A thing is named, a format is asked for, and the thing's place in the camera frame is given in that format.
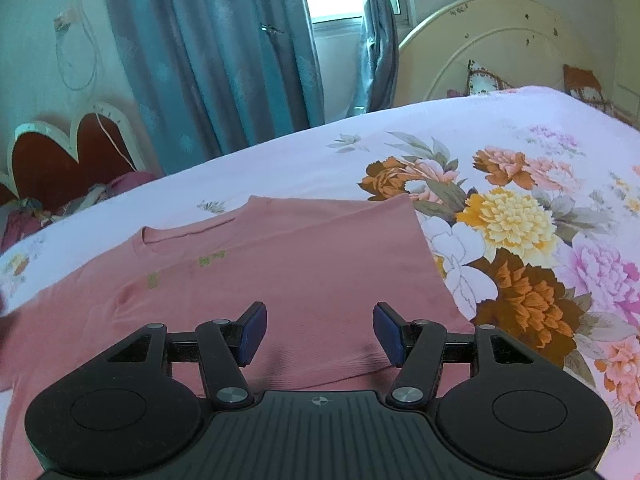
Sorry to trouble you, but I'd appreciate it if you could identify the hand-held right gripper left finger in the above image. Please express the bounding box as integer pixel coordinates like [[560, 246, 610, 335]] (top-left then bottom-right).
[[102, 301, 269, 411]]

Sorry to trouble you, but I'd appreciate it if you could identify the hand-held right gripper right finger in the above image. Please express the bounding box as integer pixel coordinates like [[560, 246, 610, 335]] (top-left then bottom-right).
[[372, 302, 537, 409]]

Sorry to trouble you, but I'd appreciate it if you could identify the pink knit sweater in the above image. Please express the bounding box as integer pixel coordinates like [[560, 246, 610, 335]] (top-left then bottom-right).
[[0, 195, 476, 480]]

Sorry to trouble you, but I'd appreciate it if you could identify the floral bedsheet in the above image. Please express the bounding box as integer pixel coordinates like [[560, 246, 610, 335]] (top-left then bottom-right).
[[0, 85, 640, 480]]

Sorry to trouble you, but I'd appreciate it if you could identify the purple cushion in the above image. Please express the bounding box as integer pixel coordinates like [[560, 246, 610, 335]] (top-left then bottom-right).
[[106, 172, 158, 197]]

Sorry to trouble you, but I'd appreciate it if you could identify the patterned cloth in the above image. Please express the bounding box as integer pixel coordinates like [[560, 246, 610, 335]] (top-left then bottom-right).
[[47, 184, 118, 218]]

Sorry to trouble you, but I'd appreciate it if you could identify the red heart-shaped headboard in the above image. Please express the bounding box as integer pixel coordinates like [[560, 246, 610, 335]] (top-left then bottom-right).
[[0, 101, 149, 207]]

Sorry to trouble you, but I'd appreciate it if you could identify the wide blue curtain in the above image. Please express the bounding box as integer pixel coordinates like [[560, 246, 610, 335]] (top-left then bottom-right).
[[97, 0, 327, 177]]

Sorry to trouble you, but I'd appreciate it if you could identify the tied blue curtain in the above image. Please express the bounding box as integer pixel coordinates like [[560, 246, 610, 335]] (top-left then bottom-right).
[[345, 0, 402, 114]]

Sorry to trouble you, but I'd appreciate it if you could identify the cream arched headboard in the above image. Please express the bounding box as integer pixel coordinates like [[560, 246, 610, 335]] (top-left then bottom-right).
[[398, 0, 617, 107]]

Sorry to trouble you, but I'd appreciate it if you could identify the cream wardrobe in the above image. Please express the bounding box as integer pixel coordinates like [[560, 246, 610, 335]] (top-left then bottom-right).
[[610, 0, 640, 123]]

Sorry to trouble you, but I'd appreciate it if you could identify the white cable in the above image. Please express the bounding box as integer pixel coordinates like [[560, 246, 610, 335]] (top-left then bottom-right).
[[94, 114, 138, 173]]

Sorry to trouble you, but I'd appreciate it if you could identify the thin wall wire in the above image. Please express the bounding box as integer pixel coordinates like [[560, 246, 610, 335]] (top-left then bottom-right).
[[53, 0, 99, 92]]

